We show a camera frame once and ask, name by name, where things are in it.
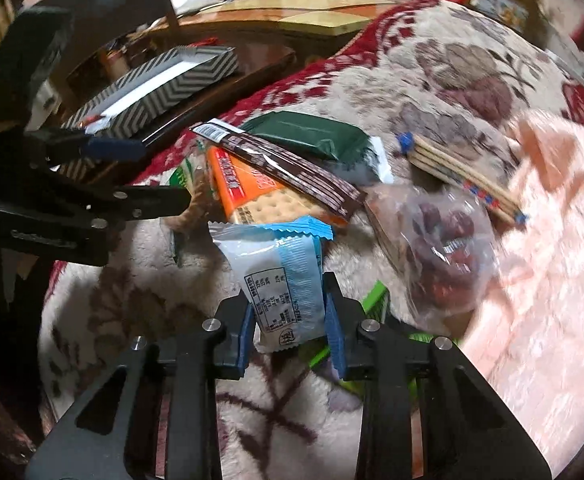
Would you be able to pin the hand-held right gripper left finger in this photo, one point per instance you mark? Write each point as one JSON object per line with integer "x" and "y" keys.
{"x": 244, "y": 332}

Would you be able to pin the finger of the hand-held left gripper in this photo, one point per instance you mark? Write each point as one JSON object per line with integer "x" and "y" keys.
{"x": 157, "y": 200}
{"x": 114, "y": 148}

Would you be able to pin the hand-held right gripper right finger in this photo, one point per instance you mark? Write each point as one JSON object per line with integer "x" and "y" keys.
{"x": 333, "y": 330}

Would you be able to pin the green white snack packet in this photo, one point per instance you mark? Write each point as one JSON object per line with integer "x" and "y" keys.
{"x": 184, "y": 176}

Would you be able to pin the blue white snack packet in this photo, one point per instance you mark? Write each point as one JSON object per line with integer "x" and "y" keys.
{"x": 282, "y": 280}

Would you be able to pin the striped cardboard box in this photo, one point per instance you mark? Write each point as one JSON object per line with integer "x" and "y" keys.
{"x": 172, "y": 80}

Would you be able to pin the orange cracker packet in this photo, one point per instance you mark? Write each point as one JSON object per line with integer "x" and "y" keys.
{"x": 252, "y": 195}

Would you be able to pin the long brown snack bar packet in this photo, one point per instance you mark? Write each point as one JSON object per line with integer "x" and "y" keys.
{"x": 292, "y": 170}

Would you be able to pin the dark green snack packet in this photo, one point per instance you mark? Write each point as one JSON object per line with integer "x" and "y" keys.
{"x": 312, "y": 132}

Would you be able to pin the bright green snack packet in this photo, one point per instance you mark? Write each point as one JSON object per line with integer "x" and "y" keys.
{"x": 374, "y": 301}

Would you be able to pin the clear bag of red dates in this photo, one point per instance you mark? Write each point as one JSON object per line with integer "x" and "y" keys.
{"x": 442, "y": 240}

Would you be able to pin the beige wafer stick packet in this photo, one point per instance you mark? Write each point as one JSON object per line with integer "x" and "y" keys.
{"x": 452, "y": 170}

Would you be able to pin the pink blanket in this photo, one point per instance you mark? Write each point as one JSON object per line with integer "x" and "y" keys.
{"x": 547, "y": 285}

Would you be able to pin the wooden table with yellow inlay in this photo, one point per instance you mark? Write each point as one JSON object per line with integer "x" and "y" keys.
{"x": 292, "y": 15}

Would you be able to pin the red beige floral blanket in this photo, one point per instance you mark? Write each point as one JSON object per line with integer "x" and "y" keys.
{"x": 447, "y": 70}

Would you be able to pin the framed picture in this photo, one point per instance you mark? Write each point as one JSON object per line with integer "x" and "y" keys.
{"x": 502, "y": 5}

